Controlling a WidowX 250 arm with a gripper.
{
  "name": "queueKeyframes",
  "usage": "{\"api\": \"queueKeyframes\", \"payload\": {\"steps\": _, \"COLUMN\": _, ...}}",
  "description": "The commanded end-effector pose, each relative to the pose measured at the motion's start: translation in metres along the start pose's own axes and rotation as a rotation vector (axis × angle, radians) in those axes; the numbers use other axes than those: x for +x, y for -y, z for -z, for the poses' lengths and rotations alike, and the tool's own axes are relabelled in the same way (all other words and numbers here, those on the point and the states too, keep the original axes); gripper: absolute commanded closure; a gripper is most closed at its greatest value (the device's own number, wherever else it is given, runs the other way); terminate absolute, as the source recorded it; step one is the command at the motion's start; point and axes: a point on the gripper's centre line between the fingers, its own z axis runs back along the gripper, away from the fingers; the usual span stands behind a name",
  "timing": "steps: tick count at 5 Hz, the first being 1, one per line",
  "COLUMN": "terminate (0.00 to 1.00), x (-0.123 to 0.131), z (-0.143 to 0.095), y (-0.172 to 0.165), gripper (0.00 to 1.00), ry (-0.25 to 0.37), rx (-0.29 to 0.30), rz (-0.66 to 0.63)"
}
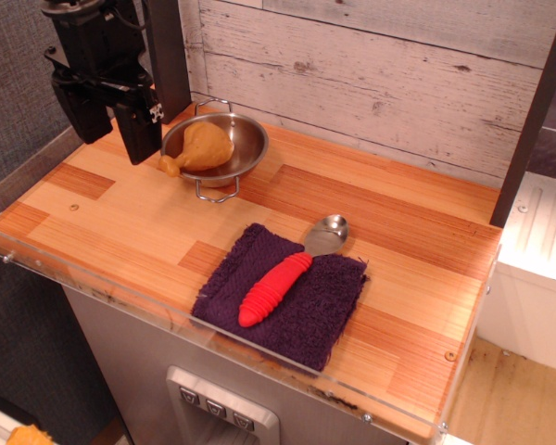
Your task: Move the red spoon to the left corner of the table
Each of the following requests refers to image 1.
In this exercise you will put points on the silver dispenser button panel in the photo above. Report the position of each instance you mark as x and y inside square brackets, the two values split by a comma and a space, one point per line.
[207, 413]

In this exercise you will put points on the steel bowl with handles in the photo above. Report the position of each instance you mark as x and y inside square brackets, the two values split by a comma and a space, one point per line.
[250, 140]

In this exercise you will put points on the red handled metal spoon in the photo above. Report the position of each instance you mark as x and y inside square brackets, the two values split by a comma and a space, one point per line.
[327, 236]

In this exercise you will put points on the grey toy fridge cabinet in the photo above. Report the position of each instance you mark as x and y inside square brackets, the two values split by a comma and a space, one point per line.
[134, 356]

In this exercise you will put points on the clear acrylic table guard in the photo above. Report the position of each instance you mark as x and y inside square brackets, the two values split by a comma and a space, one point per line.
[400, 354]

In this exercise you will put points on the orange plush object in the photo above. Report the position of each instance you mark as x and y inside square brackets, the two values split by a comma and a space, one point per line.
[29, 435]

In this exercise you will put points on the dark wooden post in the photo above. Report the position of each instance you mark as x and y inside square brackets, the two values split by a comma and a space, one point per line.
[535, 118]
[168, 59]

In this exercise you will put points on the white toy sink counter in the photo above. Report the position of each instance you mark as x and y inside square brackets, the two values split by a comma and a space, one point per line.
[519, 314]

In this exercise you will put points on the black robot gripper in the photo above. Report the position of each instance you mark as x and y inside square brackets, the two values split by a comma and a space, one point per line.
[98, 61]

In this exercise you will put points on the dark left wooden post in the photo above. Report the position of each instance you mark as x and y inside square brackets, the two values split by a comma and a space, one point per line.
[168, 59]

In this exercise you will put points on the dark right wooden post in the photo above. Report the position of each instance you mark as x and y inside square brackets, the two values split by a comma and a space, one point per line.
[535, 118]

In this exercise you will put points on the toy chicken drumstick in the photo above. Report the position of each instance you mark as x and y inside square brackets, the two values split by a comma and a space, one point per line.
[205, 146]

